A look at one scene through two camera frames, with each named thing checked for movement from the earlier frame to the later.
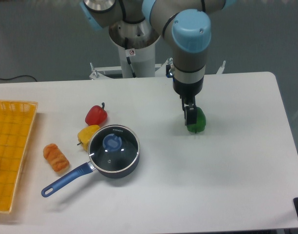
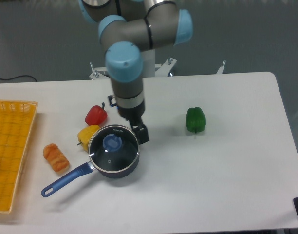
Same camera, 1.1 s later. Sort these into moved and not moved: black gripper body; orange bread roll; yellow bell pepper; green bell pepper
Moved: black gripper body
Not moved: green bell pepper; orange bread roll; yellow bell pepper
